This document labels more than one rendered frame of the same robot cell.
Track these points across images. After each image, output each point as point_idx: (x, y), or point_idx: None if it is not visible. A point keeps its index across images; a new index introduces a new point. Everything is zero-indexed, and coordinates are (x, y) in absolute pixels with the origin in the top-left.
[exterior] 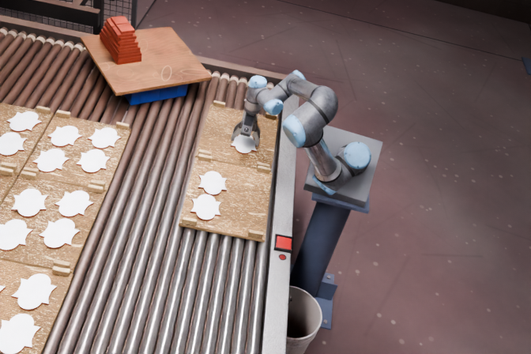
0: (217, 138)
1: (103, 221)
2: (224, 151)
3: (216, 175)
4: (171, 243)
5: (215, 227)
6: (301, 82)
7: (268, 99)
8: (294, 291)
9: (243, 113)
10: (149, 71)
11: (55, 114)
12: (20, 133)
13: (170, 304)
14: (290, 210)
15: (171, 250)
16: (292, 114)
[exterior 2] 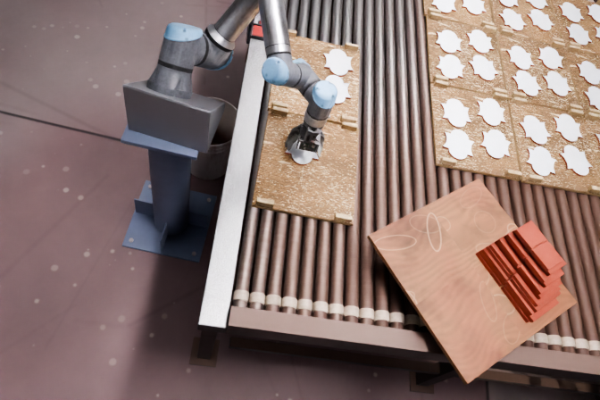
0: (336, 156)
1: (420, 60)
2: (325, 136)
3: None
4: (361, 37)
5: (326, 44)
6: (283, 17)
7: (309, 66)
8: None
9: (320, 138)
10: (456, 231)
11: (520, 179)
12: (533, 145)
13: None
14: (248, 68)
15: (359, 31)
16: None
